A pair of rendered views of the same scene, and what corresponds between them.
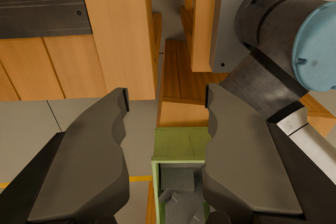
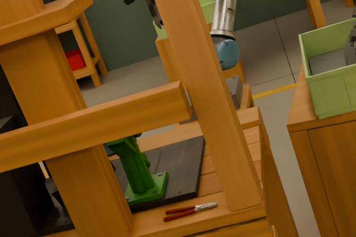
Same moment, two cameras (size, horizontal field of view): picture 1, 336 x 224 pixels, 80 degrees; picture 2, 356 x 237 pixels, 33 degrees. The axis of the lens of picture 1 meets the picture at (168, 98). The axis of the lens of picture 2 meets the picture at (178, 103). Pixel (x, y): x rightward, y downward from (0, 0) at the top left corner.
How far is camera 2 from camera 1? 225 cm
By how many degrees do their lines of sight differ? 84
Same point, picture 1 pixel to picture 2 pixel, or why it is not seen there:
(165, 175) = not seen: outside the picture
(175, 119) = (307, 114)
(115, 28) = not seen: hidden behind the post
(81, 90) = (251, 136)
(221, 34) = not seen: hidden behind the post
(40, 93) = (253, 152)
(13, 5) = (180, 159)
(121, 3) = (189, 129)
